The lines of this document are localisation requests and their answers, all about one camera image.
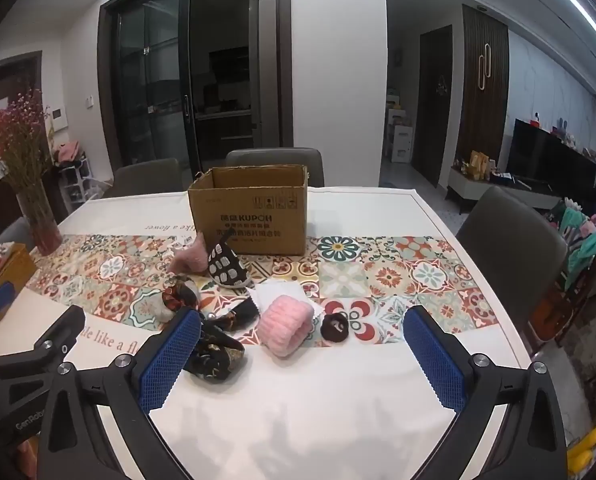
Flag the dark sliding glass door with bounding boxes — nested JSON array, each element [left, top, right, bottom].
[[98, 0, 291, 186]]

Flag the grey dining chair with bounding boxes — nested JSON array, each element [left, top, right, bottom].
[[102, 158, 183, 199], [225, 147, 325, 188], [455, 186, 569, 356]]

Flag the pink bag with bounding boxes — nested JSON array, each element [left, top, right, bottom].
[[52, 142, 86, 166]]

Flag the floral fabric tissue box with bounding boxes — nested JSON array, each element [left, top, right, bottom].
[[0, 241, 38, 322]]

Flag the white television cabinet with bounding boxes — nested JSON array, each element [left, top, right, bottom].
[[448, 166, 564, 216]]

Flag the black white spotted pouch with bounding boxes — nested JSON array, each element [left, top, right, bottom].
[[207, 236, 256, 289]]

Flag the yellow toy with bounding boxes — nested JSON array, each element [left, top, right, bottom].
[[567, 425, 596, 476]]

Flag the dark brown scrunchie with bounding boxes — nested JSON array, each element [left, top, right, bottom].
[[320, 312, 351, 346]]

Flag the white cloth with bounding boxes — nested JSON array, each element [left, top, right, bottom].
[[250, 282, 323, 322]]

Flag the pink plush pouch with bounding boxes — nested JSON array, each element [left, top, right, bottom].
[[170, 240, 213, 276]]

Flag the dark slatted wall panel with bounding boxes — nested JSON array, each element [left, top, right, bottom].
[[460, 4, 510, 171]]

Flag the stacked white boxes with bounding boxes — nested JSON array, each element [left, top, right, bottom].
[[385, 90, 413, 163]]

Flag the brown cardboard box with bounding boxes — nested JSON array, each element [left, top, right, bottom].
[[188, 164, 310, 257]]

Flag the black television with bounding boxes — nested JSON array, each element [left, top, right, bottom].
[[508, 117, 596, 203]]

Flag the dark wooden door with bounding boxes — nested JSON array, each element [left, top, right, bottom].
[[410, 25, 454, 188]]

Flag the pink fluffy wristband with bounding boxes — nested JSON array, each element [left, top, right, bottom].
[[255, 295, 315, 358]]

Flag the white shoe rack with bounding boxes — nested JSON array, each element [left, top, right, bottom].
[[58, 157, 98, 213]]

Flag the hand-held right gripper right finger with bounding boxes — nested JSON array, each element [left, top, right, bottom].
[[403, 305, 569, 480]]

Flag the clothes drying rack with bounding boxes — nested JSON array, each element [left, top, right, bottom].
[[545, 199, 596, 341]]

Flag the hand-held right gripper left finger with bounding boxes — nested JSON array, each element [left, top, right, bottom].
[[36, 308, 202, 480]]

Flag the yellow packages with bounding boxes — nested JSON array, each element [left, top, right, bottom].
[[470, 150, 499, 181]]

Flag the dark floral scrunchie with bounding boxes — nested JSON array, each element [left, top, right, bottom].
[[184, 301, 261, 386], [150, 280, 203, 323]]

